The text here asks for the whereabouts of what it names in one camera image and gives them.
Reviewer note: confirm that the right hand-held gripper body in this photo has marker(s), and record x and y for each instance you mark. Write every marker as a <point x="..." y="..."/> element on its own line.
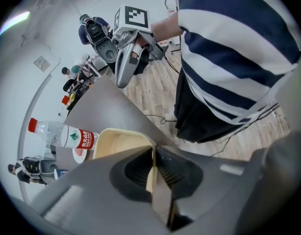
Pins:
<point x="135" y="18"/>

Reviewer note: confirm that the blue paper cup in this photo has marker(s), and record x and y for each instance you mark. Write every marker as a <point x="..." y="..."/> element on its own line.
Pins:
<point x="62" y="173"/>

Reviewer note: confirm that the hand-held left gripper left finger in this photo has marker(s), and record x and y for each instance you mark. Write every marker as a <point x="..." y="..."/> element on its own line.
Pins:
<point x="96" y="180"/>

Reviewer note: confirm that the black chair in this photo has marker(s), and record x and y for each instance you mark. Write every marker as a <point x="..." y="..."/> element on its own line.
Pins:
<point x="67" y="86"/>

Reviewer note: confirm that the clear water bottle red cap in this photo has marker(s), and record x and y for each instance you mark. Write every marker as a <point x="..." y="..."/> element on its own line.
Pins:
<point x="67" y="136"/>

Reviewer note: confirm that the gray backpack rig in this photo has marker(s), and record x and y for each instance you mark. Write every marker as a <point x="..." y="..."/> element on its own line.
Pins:
<point x="106" y="49"/>
<point x="46" y="165"/>

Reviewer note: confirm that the long ceiling light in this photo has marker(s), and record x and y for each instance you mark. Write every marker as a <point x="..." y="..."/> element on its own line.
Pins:
<point x="13" y="22"/>

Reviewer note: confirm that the black skirt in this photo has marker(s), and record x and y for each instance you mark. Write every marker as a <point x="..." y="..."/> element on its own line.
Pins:
<point x="197" y="116"/>

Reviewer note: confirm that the person's right hand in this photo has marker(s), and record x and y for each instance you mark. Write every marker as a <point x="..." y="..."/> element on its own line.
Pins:
<point x="142" y="42"/>

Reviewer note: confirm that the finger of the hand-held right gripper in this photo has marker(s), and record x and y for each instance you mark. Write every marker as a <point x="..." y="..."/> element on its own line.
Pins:
<point x="124" y="65"/>

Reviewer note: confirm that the cream rectangular plastic tray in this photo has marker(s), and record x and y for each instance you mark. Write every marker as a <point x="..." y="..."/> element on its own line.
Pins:
<point x="121" y="141"/>

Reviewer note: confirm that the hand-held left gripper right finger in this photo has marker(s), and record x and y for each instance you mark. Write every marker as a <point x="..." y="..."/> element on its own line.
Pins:
<point x="214" y="180"/>

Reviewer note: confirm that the dark wooden table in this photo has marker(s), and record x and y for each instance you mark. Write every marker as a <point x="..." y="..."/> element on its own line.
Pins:
<point x="111" y="106"/>

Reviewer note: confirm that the wall notice sheet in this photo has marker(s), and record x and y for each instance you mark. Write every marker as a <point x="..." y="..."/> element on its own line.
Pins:
<point x="42" y="63"/>

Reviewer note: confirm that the person's right forearm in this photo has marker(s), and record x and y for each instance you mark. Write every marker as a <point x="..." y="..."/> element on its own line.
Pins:
<point x="165" y="27"/>

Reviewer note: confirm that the white round plate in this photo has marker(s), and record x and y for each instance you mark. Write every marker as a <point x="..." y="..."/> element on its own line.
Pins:
<point x="79" y="158"/>

